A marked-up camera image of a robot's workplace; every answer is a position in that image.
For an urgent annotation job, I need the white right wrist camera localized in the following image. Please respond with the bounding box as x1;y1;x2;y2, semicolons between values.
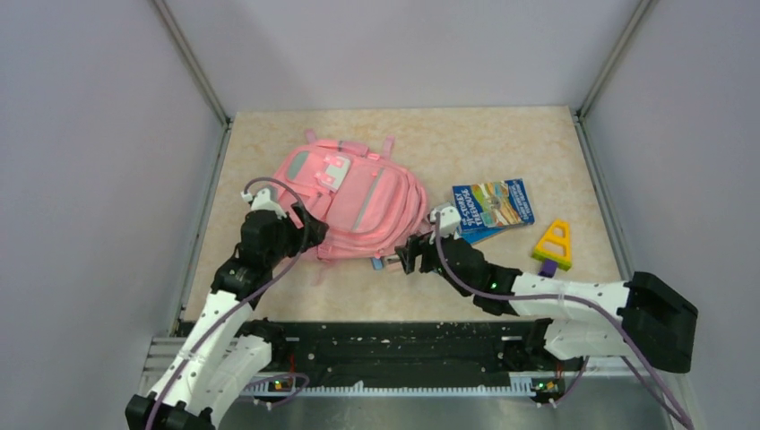
428;202;462;237

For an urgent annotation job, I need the yellow triangular toy block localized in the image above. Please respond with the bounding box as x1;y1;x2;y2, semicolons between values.
531;219;573;271

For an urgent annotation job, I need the aluminium frame rail left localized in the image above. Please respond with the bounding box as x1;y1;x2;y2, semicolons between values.
150;1;231;334

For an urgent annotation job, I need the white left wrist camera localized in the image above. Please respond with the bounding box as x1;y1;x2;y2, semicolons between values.
240;185;287;219

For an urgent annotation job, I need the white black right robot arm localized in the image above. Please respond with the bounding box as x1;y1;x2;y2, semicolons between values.
395;233;698;374

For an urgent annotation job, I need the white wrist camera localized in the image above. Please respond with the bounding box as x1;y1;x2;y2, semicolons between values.
428;202;462;237
240;185;287;219

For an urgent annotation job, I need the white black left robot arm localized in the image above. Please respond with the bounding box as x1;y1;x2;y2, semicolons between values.
125;204;328;429

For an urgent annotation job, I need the blue eraser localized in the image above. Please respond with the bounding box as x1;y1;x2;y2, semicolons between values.
370;257;384;271

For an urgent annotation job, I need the purple toy block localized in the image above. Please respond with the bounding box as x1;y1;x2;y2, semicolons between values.
539;259;558;278

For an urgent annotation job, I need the aluminium frame rail right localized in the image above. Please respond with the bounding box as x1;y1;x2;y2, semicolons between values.
572;0;658;280

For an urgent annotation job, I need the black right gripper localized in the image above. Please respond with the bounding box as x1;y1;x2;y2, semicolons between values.
396;224;473;297

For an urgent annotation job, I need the blue treehouse book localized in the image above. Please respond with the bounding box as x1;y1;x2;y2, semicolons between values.
452;178;535;233

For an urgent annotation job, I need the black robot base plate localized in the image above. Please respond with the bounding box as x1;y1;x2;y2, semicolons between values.
237;319;592;392

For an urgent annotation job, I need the pink student backpack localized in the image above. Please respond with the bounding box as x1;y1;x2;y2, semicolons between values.
272;129;430;262

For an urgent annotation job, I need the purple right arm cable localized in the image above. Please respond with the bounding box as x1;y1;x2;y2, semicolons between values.
432;220;695;430

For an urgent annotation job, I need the aluminium frame rail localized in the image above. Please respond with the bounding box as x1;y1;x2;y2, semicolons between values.
572;0;658;280
150;1;231;334

